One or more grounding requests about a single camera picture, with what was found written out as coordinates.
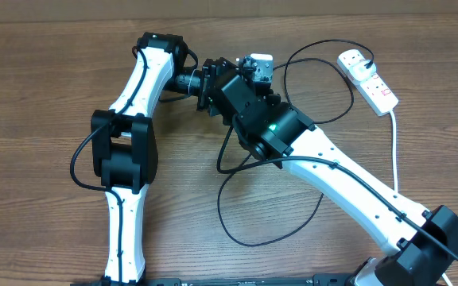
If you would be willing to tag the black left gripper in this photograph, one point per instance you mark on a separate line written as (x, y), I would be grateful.
(221, 67)

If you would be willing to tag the Samsung Galaxy smartphone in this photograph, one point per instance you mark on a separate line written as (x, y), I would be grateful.
(263, 65)

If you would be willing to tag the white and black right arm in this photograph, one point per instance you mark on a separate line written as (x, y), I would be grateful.
(418, 244)

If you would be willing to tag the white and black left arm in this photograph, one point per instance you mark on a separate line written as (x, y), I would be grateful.
(124, 147)

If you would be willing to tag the white USB charger plug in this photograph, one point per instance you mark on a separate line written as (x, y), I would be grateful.
(362, 71)

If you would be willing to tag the white power strip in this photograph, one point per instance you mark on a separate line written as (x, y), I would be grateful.
(374, 90)

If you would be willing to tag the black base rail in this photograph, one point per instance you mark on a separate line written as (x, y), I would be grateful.
(327, 279)

